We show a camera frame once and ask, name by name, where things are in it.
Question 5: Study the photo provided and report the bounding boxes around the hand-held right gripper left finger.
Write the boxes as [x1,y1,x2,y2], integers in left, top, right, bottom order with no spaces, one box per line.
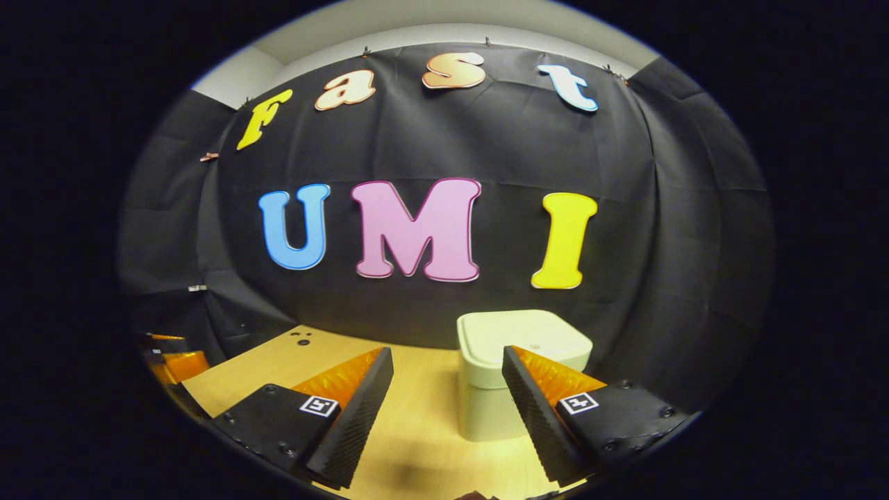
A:
[208,347,394,490]

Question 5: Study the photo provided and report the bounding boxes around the white desktop garbage bin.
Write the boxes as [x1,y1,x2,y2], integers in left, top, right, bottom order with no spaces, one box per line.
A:
[456,310,594,443]

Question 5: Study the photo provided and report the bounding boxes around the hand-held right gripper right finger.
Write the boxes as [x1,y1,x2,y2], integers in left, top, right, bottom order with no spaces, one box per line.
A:
[501,346,695,487]

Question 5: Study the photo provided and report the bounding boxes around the black backdrop cloth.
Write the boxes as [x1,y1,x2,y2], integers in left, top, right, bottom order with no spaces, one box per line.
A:
[117,43,777,417]

